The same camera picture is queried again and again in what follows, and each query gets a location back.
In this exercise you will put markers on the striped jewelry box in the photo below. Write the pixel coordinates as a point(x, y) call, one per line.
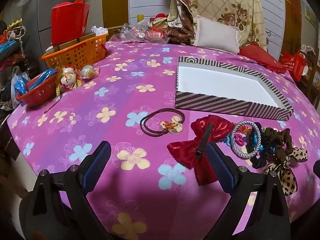
point(217, 87)

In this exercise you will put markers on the red cushion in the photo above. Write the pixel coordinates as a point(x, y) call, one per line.
point(255, 52)

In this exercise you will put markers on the small red plastic basket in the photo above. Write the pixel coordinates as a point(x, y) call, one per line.
point(37, 91)

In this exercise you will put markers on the grey refrigerator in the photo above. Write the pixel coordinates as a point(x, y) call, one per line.
point(36, 15)

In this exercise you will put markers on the red gift bag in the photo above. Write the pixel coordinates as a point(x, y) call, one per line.
point(69, 21)

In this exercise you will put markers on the round ornament ball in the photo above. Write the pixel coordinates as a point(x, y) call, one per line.
point(88, 72)

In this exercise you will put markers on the white pillow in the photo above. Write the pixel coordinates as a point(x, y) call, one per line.
point(215, 35)

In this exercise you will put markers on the wooden chair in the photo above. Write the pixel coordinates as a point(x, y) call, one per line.
point(309, 88)

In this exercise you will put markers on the clear plastic bag pile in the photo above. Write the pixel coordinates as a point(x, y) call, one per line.
point(140, 32)

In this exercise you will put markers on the floral beige quilt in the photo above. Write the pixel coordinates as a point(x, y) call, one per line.
point(245, 15)

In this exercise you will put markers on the pink floral bedspread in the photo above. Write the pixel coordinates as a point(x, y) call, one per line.
point(144, 193)

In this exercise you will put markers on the red shopping bag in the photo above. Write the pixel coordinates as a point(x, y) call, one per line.
point(295, 64)

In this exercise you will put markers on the red bow hair clip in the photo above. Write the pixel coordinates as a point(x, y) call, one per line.
point(192, 153)

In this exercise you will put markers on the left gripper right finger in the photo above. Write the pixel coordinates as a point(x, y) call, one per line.
point(269, 218)

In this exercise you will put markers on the brown scrunchie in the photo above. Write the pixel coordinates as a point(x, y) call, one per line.
point(277, 145)

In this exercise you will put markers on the black scrunchie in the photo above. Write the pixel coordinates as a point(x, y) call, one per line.
point(260, 159)

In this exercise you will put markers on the santa plush toy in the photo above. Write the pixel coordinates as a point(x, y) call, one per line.
point(159, 21)

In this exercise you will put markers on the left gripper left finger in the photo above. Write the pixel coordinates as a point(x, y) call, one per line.
point(57, 207)

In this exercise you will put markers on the leopard print bow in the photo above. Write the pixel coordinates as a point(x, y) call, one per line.
point(283, 170)

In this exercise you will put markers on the orange plastic basket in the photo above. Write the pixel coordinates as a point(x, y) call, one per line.
point(89, 51)

